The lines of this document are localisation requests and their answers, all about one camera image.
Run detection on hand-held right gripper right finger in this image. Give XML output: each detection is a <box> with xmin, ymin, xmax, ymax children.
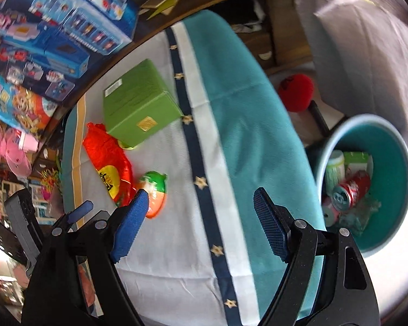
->
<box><xmin>253</xmin><ymin>187</ymin><xmax>381</xmax><ymax>326</ymax></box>

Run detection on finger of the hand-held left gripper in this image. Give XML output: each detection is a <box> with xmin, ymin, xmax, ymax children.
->
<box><xmin>68</xmin><ymin>201</ymin><xmax>94</xmax><ymax>225</ymax></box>

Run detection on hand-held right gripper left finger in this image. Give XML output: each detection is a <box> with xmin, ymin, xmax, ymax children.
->
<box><xmin>20</xmin><ymin>189</ymin><xmax>149</xmax><ymax>326</ymax></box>

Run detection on small green white bottle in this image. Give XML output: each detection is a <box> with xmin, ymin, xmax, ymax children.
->
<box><xmin>324</xmin><ymin>150</ymin><xmax>345</xmax><ymax>191</ymax></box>

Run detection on teal trash bin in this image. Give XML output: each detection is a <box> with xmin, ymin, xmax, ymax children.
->
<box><xmin>314</xmin><ymin>114</ymin><xmax>408</xmax><ymax>259</ymax></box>

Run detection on colourful spiky toy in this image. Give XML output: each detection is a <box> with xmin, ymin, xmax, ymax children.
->
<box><xmin>39</xmin><ymin>168</ymin><xmax>61</xmax><ymax>194</ymax></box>

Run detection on red snack bag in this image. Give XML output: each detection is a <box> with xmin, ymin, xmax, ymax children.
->
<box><xmin>82</xmin><ymin>122</ymin><xmax>137</xmax><ymax>208</ymax></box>

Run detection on pink butterfly wings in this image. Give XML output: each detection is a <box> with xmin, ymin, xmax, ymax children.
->
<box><xmin>0</xmin><ymin>120</ymin><xmax>33</xmax><ymax>179</ymax></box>

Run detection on small pink toy box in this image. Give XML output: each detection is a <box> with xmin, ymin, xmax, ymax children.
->
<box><xmin>18</xmin><ymin>132</ymin><xmax>40</xmax><ymax>152</ymax></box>

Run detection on red soda can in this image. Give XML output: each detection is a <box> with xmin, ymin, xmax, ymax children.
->
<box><xmin>331</xmin><ymin>170</ymin><xmax>371</xmax><ymax>211</ymax></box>

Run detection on clear plastic wrapper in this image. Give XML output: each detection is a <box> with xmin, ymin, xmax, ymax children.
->
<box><xmin>343</xmin><ymin>197</ymin><xmax>381</xmax><ymax>236</ymax></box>

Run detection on green packet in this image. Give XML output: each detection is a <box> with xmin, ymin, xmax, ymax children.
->
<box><xmin>343</xmin><ymin>151</ymin><xmax>374</xmax><ymax>177</ymax></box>

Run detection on light blue puppy toy box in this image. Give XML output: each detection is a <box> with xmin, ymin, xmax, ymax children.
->
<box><xmin>0</xmin><ymin>70</ymin><xmax>60</xmax><ymax>130</ymax></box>

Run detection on green box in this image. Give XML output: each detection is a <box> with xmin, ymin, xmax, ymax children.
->
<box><xmin>103</xmin><ymin>59</ymin><xmax>185</xmax><ymax>146</ymax></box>

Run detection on blue playset toy box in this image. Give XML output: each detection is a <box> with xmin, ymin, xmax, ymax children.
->
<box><xmin>0</xmin><ymin>3</ymin><xmax>91</xmax><ymax>102</ymax></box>

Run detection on blue figurine toy box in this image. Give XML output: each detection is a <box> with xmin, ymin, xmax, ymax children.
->
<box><xmin>30</xmin><ymin>0</ymin><xmax>140</xmax><ymax>55</ymax></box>

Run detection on light grey plastic bag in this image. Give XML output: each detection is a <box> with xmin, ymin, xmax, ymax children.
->
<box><xmin>294</xmin><ymin>0</ymin><xmax>408</xmax><ymax>150</ymax></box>

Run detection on black white cloth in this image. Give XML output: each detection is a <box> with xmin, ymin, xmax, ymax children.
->
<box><xmin>231</xmin><ymin>0</ymin><xmax>269</xmax><ymax>33</ymax></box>

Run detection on yellow green paper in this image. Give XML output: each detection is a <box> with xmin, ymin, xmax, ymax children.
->
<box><xmin>146</xmin><ymin>0</ymin><xmax>181</xmax><ymax>20</ymax></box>

